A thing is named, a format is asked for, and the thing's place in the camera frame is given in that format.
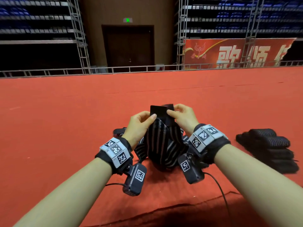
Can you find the person's right hand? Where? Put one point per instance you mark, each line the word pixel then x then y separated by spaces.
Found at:
pixel 185 118

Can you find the person's left hand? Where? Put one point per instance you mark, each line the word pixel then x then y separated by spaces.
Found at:
pixel 135 130

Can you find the person's left forearm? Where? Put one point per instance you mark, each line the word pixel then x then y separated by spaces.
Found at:
pixel 66 196

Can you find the person's right forearm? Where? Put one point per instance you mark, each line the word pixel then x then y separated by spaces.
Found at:
pixel 263 184

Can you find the black wristband with marker tags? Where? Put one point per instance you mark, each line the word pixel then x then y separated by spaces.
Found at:
pixel 115 153
pixel 208 139

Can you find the metal railing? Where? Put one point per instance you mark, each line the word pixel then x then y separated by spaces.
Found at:
pixel 118 69

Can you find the red banner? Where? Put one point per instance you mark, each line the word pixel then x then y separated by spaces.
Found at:
pixel 232 53

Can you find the dark brown door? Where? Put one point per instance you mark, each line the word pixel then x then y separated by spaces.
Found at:
pixel 128 47

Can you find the metal truss column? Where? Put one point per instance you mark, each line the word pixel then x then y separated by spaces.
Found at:
pixel 81 33
pixel 253 26
pixel 182 28

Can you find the tiered bleacher seats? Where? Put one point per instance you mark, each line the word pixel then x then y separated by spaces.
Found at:
pixel 222 16
pixel 33 21

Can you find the green exit sign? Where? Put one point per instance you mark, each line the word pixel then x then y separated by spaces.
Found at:
pixel 128 20

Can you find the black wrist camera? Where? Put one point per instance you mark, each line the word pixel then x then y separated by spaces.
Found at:
pixel 136 178
pixel 190 167

